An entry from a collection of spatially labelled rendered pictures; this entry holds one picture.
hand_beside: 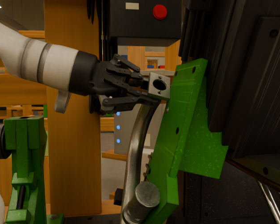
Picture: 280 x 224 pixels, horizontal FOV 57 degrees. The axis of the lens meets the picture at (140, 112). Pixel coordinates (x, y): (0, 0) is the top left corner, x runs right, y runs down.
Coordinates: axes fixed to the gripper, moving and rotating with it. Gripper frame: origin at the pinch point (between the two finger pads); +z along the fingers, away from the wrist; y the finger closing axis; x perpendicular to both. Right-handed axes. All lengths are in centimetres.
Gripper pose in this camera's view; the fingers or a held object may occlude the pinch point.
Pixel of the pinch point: (150, 92)
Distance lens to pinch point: 47.7
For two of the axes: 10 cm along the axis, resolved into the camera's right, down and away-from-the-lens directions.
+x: -2.8, 6.0, 7.5
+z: 9.6, 2.5, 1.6
